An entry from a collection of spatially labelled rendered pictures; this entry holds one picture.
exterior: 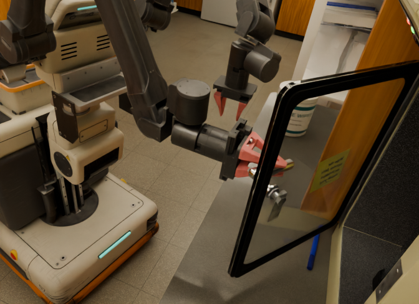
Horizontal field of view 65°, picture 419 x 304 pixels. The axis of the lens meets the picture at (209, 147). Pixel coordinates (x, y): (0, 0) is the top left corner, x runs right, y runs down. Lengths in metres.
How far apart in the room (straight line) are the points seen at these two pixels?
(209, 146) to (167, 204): 1.56
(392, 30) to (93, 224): 1.41
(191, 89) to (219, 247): 0.37
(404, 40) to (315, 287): 0.50
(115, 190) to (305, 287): 1.26
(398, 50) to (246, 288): 0.53
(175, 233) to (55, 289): 0.73
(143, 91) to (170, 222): 1.49
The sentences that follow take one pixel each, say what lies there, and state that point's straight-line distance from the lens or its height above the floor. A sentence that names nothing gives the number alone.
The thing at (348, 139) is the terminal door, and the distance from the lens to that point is 0.59.
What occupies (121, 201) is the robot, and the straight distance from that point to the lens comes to 1.75.
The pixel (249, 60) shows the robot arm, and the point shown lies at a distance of 0.76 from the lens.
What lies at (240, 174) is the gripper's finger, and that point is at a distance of 0.57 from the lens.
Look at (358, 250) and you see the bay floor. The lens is 0.77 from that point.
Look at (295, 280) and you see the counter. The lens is 0.76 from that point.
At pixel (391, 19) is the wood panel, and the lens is 0.68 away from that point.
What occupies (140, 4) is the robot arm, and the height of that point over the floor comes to 1.27.
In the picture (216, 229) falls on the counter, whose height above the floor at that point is 0.94.
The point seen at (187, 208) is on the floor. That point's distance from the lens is 2.10.
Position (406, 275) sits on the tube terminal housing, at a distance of 0.46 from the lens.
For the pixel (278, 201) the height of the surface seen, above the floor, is 1.20.
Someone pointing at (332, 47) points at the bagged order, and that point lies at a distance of 1.73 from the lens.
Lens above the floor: 1.55
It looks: 36 degrees down
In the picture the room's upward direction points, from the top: 9 degrees clockwise
